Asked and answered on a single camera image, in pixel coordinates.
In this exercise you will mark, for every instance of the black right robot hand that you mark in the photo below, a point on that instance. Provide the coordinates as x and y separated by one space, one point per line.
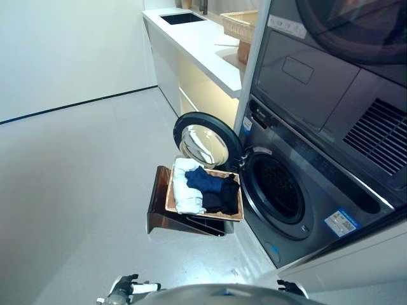
287 284

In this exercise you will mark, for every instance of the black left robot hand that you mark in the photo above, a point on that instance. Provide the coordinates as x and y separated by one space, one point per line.
127 279

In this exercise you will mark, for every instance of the black garment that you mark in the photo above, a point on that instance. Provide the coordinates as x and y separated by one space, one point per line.
225 198

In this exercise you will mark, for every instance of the white garment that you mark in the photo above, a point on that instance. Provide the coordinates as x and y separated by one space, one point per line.
186 190

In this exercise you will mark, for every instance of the blue garment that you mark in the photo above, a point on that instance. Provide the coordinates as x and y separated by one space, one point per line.
203 181

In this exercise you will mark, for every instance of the dark grey washing machine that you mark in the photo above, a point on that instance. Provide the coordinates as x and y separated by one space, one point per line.
318 203

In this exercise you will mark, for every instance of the round glass washing machine door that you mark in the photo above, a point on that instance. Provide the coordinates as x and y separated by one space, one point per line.
203 139

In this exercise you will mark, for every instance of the silver robot torso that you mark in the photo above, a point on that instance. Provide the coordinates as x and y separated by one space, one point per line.
222 295

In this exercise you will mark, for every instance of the wide blue label sticker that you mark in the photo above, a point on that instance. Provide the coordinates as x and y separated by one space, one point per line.
341 222

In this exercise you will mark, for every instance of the rectangular wicker laundry basket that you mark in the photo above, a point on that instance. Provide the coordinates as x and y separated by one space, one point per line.
233 216

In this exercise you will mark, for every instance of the brown transparent acrylic stand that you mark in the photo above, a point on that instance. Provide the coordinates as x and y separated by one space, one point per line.
157 197

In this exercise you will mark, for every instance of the tall blue label sticker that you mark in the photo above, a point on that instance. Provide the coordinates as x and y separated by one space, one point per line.
247 124

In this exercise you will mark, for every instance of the dark grey tumble dryer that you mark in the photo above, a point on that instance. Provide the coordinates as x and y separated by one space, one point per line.
302 63

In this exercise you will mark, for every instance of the small brown wicker basket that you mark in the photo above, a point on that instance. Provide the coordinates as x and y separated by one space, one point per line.
244 52

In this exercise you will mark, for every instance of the white counter cabinet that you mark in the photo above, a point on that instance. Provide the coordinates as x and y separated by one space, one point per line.
190 35

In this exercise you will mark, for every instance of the white dryer label sticker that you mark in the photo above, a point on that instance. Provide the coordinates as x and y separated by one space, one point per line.
286 24

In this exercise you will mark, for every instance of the light wicker storage basket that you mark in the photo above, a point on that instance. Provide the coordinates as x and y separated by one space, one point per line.
238 25

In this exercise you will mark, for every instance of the black rectangular sink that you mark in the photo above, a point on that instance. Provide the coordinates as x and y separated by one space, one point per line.
182 18

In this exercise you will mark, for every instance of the dark metal faucet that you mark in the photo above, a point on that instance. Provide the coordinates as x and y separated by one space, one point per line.
204 6

